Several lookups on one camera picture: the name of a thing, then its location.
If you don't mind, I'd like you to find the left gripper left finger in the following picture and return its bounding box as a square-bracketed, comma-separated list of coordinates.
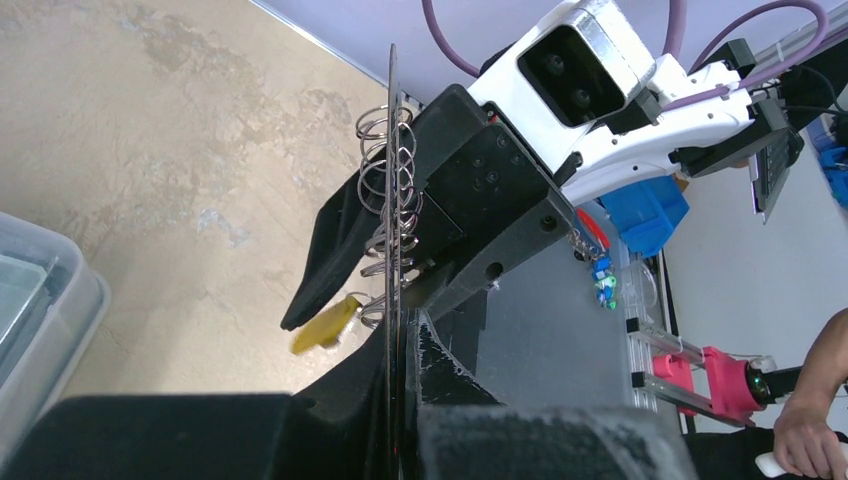
[1, 327, 391, 479]

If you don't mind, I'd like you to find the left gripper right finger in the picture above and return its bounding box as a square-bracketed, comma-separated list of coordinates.
[402, 310, 697, 479]

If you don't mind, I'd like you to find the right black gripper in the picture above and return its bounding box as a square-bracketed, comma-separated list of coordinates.
[280, 84, 575, 331]

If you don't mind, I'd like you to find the yellow key tag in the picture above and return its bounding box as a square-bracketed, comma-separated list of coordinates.
[290, 295, 362, 355]

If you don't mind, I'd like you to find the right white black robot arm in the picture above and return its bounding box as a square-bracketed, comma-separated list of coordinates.
[281, 40, 789, 331]

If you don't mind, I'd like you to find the person hand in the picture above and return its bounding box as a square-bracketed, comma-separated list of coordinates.
[774, 388, 847, 479]

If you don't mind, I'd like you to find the colourful key bunch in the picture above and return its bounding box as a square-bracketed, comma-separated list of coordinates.
[569, 208, 618, 310]

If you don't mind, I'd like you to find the pink clamp device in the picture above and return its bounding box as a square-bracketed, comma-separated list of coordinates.
[633, 347, 801, 427]

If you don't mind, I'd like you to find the blue plastic bin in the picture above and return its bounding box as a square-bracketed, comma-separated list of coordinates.
[600, 176, 689, 258]

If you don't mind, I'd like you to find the clear plastic storage box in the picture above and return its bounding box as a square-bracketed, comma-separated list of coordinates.
[1, 214, 111, 460]

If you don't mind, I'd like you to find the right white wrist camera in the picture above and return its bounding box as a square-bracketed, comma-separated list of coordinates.
[469, 1, 753, 205]

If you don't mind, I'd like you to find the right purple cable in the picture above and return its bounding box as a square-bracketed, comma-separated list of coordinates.
[421, 0, 832, 114]

